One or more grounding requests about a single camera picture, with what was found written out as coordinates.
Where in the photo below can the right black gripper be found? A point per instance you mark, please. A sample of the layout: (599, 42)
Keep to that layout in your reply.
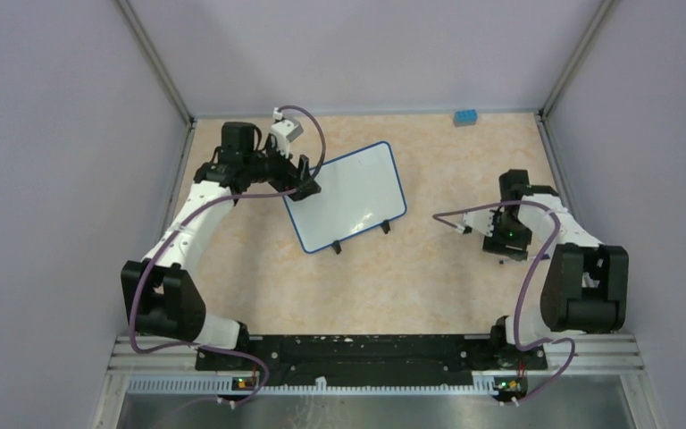
(498, 245)

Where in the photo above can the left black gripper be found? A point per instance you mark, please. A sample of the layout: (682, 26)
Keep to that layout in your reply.
(288, 170)

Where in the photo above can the blue framed whiteboard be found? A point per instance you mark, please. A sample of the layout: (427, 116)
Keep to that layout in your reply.
(361, 191)

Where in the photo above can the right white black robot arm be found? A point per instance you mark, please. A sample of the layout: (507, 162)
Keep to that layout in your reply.
(585, 289)

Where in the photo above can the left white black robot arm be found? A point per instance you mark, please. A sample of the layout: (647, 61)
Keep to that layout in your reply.
(160, 294)

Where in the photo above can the blue toy brick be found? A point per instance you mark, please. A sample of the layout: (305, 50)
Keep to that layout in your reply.
(465, 118)

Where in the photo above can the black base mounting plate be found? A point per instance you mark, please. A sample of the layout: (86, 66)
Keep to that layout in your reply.
(373, 360)

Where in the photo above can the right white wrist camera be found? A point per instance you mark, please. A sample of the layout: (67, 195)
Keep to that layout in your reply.
(480, 221)

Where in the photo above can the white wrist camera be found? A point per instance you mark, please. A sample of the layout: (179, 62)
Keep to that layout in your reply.
(284, 131)
(480, 221)

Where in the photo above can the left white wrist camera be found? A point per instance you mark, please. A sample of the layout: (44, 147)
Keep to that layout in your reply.
(284, 131)

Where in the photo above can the white slotted cable duct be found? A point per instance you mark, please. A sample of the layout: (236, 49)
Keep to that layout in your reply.
(228, 386)

